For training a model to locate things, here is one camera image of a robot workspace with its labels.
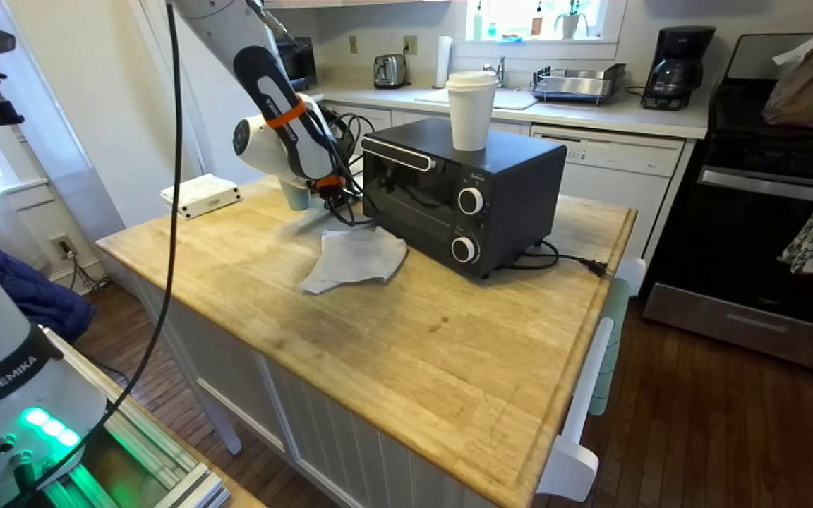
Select green cup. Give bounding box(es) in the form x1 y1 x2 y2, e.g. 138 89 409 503
278 177 317 213

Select silver rimmed oven knob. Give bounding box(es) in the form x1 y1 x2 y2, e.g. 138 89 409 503
447 233 484 267
452 182 490 220

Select blue cloth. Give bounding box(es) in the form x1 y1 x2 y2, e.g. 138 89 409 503
0 213 96 346

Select white paper cup with lid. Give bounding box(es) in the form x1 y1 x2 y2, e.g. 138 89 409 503
443 71 504 155

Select white crumpled cloth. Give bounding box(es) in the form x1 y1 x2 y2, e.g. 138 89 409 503
296 225 412 298

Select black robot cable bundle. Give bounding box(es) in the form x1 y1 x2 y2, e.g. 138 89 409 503
317 106 375 229

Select grey dish rack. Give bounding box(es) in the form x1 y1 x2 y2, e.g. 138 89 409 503
531 61 631 106

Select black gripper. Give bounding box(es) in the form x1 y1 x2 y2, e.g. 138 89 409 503
325 185 370 230

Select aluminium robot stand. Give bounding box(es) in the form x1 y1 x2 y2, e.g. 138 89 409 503
37 328 233 508

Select black countertop appliance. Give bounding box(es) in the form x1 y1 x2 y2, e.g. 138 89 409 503
278 34 319 92

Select silver toaster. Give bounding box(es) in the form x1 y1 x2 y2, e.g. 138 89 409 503
370 51 412 92

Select white vase with plant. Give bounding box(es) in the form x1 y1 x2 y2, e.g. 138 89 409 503
560 0 587 43

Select white framed kitchen window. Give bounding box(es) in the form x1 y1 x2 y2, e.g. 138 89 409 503
460 0 631 48

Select white paper towel roll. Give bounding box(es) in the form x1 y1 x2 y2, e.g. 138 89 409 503
433 34 459 89

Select white flat box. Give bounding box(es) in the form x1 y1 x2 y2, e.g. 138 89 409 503
159 171 243 220

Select long black hanging cable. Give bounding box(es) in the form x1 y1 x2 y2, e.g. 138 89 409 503
35 0 189 494

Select brown paper bag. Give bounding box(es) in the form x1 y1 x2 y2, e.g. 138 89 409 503
761 26 813 130

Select green hanging towel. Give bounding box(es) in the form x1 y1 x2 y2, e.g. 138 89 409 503
587 275 635 417

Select white base cabinets with counter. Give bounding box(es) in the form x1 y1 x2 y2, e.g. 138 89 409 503
317 85 711 266

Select wooden top kitchen island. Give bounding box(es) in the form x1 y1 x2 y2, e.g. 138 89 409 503
94 177 642 508

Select black chrome-edged oven door handle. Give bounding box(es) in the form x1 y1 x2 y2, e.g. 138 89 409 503
360 136 440 177

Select white island towel bar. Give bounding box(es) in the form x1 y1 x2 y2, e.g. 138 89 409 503
535 256 649 504

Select black coffee maker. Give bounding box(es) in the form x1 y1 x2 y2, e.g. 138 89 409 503
642 21 718 113

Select black oven power cord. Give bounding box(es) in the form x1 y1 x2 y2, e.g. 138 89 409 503
504 236 611 278

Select black toaster oven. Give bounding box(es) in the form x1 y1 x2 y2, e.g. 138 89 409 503
360 116 572 281

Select black kitchen stove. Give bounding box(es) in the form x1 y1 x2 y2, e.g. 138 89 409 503
642 30 813 384

